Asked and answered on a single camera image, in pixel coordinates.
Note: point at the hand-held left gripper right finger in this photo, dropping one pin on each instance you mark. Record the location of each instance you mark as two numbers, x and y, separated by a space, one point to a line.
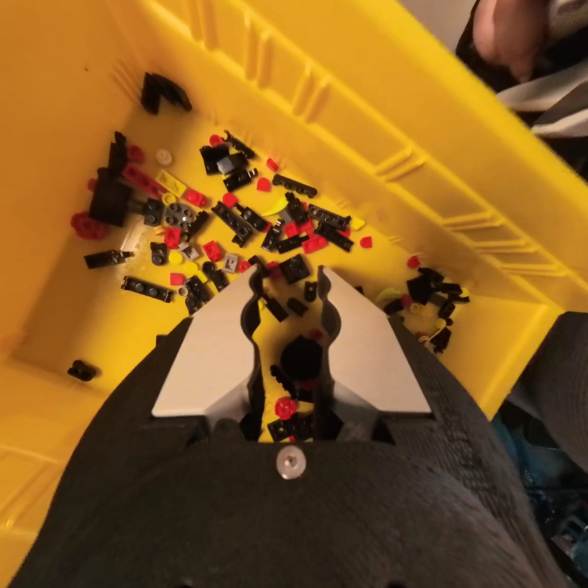
367 367

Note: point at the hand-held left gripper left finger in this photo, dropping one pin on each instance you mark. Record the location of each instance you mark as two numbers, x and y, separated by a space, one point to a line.
206 358

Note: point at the pile of lego pieces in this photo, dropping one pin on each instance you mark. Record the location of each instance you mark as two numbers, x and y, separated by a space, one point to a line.
239 220

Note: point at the yellow plastic bin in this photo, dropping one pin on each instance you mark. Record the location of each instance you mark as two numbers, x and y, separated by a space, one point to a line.
321 69

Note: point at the person's right hand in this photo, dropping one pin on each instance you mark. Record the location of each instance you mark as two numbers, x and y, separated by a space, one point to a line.
510 32

